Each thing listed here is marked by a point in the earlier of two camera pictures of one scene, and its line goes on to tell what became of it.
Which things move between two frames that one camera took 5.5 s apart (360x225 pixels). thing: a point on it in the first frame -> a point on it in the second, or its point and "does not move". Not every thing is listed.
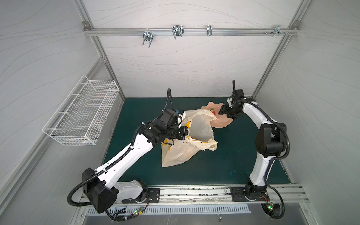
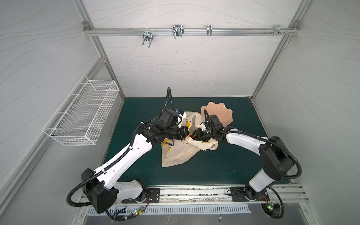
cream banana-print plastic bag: x=200 y=137 does not move
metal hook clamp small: x=209 y=32 does not move
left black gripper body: x=176 y=133 does not move
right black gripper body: x=225 y=111 -> x=203 y=133
